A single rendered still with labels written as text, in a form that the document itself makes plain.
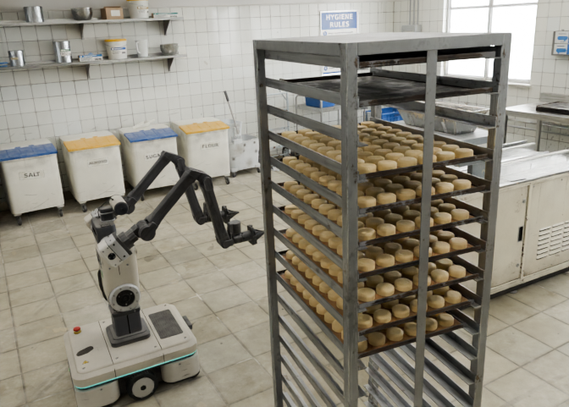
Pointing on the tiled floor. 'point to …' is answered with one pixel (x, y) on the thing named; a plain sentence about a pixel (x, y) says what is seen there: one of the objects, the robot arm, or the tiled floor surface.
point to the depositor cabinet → (526, 228)
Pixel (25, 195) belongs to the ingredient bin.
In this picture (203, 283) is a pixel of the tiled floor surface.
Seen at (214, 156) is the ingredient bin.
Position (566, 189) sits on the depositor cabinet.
